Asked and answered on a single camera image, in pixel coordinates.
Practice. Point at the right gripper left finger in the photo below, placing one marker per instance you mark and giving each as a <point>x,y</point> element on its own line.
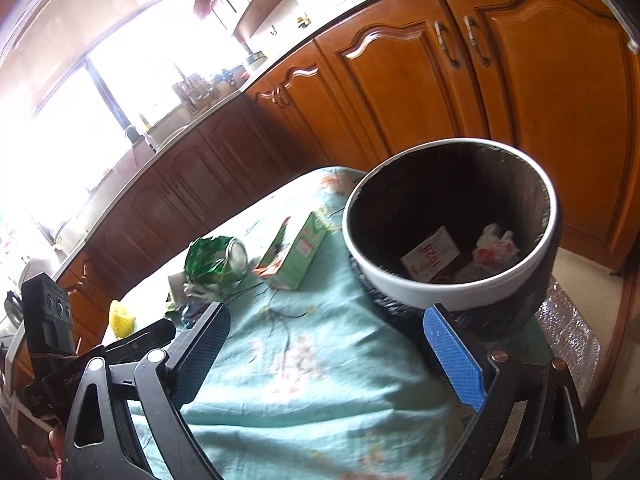
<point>101,441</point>

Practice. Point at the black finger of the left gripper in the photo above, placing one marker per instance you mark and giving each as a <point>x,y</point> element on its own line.
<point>137,345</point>

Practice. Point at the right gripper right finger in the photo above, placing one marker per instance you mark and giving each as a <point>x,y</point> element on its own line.
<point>551,442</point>

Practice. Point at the crushed green soda can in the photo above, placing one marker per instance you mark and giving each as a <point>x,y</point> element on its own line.
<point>216,261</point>

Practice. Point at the green milk carton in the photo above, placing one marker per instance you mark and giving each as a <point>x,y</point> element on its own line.
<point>289,256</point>

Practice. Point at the grey kitchen countertop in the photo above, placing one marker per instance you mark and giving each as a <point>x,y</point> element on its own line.
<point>143,154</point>

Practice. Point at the white round trash bin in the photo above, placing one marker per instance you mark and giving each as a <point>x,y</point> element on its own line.
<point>460,185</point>

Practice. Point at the black trash bag liner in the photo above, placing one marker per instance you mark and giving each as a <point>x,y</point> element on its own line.
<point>388,231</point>

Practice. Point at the wooden kitchen cabinets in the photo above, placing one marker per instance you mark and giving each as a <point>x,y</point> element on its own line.
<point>562,86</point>

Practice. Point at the yellow foam fruit net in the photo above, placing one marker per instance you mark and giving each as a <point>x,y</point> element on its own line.
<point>121,320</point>

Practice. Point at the teal floral tablecloth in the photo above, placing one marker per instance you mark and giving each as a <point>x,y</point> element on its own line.
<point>314,384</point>

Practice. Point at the crumpled white red wrapper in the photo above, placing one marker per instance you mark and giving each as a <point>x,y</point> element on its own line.
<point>495,247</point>

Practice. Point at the white red paper wrapper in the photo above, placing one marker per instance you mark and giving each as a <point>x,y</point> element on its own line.
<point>431,256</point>

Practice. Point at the knife block with utensils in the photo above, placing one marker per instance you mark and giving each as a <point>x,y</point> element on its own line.
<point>195,92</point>

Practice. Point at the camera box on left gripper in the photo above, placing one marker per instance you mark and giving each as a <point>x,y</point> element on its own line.
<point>48,319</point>

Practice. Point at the metal cabinet door handle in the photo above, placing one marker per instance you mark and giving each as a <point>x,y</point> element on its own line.
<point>440,29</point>
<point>469,25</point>

